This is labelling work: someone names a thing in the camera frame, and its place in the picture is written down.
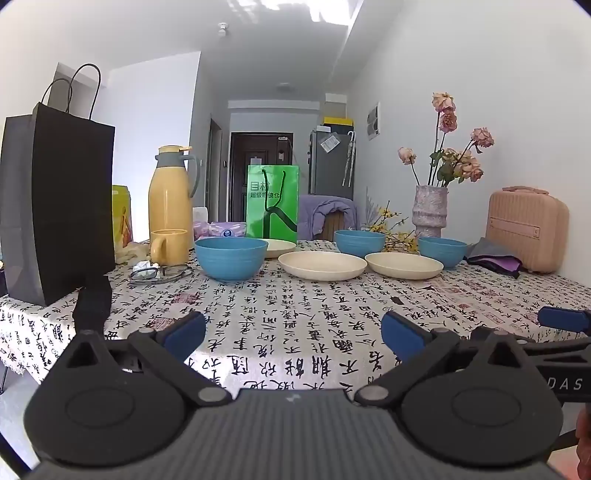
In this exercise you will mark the green paper bag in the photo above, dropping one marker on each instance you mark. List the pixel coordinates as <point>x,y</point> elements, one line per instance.
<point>272,203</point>

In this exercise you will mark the printed tablecloth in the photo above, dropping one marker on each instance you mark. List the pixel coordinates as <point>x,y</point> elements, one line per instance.
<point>295,314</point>

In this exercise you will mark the grey refrigerator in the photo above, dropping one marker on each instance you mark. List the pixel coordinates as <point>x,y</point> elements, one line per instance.
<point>330,161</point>

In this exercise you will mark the wooden chair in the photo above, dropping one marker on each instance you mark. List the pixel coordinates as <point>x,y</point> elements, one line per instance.
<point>334,226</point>

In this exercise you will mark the yellow-green packet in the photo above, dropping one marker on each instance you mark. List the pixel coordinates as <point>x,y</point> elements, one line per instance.
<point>122,217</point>

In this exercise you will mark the white cardboard box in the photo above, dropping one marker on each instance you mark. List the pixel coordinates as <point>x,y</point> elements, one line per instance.
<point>335,105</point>

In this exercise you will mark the dried pink roses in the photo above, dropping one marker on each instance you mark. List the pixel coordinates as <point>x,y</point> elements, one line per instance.
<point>457,161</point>

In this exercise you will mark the yellow thermos jug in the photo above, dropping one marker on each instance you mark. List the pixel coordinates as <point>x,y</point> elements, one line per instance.
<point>171,198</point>

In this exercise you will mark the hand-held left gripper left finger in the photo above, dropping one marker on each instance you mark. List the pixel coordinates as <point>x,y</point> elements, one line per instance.
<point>184,334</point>

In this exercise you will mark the blue bowl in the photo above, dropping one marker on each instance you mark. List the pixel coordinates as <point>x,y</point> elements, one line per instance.
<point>230,258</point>
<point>442,253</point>
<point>359,242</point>

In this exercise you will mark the crumpled white tissue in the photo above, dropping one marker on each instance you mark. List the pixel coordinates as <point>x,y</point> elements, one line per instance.
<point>144,266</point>

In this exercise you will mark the white folded umbrella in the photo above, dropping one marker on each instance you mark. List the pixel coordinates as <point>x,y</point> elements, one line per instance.
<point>349,157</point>

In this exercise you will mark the person's right hand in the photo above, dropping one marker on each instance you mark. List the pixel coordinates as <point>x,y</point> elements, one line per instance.
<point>584,438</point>

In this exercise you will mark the grey cloth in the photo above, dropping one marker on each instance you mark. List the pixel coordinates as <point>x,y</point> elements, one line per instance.
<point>489,251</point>

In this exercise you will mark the eyeglasses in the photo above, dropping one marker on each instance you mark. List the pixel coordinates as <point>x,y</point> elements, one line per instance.
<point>159,274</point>

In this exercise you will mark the purple tissue pack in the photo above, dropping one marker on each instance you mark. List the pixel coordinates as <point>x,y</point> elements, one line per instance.
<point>221,229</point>

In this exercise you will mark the pink hard case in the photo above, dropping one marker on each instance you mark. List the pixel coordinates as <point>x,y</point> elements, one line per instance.
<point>526,230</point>

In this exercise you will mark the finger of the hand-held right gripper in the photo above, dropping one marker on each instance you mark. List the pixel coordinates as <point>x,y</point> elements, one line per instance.
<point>554,347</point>
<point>563,318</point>

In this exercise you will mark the purple cloth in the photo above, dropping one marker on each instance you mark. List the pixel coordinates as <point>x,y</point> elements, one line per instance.
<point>505,265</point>

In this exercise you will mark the dark brown door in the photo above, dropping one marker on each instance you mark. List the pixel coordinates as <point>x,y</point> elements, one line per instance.
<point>258,157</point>

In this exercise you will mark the black paper bag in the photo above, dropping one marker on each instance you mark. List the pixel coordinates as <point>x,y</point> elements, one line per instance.
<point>55,207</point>

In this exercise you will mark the beige gloves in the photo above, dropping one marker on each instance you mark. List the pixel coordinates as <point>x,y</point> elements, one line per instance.
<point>134,253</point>

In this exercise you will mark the purple puffer jacket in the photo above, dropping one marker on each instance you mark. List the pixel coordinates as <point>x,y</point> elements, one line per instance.
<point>314,212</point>

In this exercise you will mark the yellow mug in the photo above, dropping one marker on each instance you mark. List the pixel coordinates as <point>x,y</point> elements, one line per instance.
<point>167,247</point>

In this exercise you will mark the yellow box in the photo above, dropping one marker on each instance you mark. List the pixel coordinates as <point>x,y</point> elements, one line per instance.
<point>337,121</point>

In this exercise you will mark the cream plate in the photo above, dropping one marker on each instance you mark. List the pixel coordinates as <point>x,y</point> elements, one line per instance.
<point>404,266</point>
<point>281,248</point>
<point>321,265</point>

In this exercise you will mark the yellow flower branch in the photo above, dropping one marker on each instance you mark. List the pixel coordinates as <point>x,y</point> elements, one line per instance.
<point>392,226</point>

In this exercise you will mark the pink white ceramic vase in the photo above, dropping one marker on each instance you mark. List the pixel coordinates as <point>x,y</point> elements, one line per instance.
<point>430,212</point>

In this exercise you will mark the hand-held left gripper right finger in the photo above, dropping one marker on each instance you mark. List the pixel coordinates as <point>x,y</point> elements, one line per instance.
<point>402,334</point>

